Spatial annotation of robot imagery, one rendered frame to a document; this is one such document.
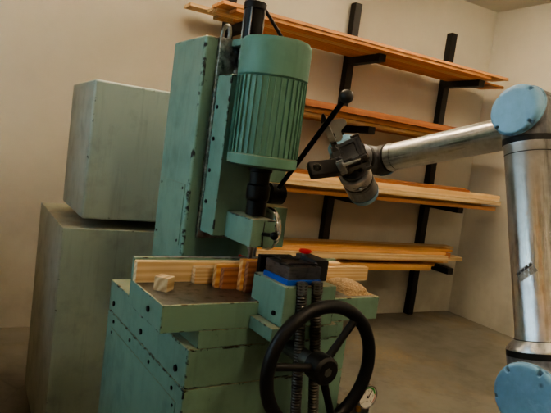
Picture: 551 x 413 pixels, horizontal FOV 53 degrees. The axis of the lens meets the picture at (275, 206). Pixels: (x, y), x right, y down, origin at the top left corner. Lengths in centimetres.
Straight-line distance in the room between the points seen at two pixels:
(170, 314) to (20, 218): 246
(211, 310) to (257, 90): 52
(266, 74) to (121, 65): 235
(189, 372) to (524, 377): 69
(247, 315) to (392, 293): 370
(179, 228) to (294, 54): 56
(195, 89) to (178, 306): 62
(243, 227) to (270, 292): 22
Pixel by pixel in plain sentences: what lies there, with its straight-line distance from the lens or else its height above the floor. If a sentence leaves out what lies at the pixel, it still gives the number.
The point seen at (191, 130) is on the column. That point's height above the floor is 127.
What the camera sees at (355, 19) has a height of 228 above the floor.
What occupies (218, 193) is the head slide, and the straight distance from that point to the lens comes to 144.
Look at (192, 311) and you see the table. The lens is 120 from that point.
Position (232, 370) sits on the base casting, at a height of 74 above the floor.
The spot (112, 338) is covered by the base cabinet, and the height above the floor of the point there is 65.
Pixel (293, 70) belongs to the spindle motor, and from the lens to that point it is 133.
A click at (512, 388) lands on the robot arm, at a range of 129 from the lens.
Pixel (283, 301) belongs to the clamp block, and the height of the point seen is 93.
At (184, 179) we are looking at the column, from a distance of 153.
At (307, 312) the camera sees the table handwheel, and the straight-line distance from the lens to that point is 111.
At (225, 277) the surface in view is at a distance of 133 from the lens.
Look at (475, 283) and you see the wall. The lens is 521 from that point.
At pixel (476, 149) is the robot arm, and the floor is 131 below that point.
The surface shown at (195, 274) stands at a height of 92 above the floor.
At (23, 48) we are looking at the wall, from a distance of 353.
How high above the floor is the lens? 124
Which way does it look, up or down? 6 degrees down
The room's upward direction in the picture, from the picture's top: 8 degrees clockwise
